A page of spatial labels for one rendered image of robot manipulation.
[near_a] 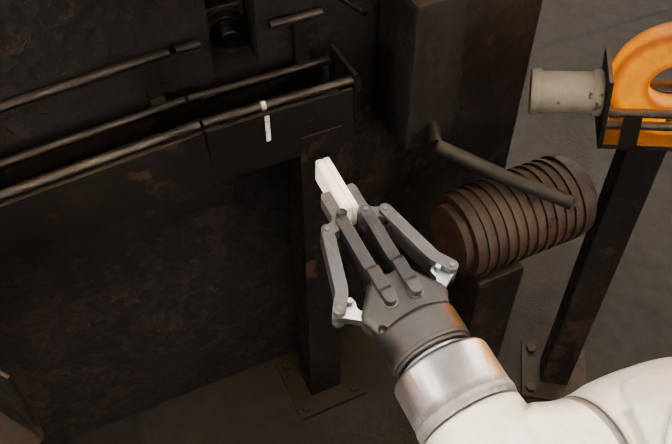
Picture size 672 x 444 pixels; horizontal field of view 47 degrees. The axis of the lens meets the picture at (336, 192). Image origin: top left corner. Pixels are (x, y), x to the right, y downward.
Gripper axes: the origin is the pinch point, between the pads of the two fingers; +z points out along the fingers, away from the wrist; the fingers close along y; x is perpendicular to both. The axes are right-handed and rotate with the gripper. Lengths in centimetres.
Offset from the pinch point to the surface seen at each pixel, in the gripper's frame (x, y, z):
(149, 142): -5.4, -14.4, 18.8
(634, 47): 0.1, 42.4, 6.0
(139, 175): -9.0, -16.5, 17.7
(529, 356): -74, 45, 2
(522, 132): -80, 82, 56
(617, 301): -75, 69, 5
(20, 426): -13.2, -35.3, -4.9
